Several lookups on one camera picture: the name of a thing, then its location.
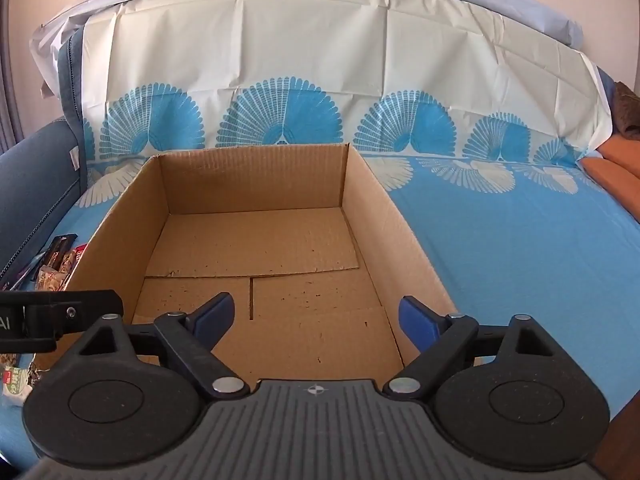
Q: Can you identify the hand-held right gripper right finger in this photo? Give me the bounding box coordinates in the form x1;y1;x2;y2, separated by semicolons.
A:
382;296;571;401

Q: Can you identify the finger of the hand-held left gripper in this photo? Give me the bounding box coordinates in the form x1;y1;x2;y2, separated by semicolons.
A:
0;289;123;336

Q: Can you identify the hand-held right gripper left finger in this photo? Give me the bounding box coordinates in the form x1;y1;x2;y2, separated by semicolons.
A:
65;292;251;401

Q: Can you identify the clear bag of round crackers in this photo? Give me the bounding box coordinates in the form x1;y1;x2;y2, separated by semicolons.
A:
36;251;76;292

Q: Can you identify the brown cardboard box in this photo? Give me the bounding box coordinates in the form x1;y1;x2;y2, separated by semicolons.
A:
62;142;458;368

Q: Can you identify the green white snack packet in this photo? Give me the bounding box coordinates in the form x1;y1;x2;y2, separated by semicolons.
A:
0;366;34;406

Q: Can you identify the black snack packet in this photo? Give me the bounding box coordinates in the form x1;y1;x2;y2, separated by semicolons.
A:
42;234;79;267

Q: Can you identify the blue white printed sheet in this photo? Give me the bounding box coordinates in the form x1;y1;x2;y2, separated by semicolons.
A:
0;0;640;480

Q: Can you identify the brown wooden board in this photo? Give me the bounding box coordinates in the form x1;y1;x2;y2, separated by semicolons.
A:
595;395;640;480

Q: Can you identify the orange cushion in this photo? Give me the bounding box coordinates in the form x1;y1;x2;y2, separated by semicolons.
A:
577;137;640;221

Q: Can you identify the grey curtain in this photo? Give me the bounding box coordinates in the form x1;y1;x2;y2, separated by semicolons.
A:
0;0;26;153

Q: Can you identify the brown cloth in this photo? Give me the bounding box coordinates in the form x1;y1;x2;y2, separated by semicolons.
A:
610;81;640;141

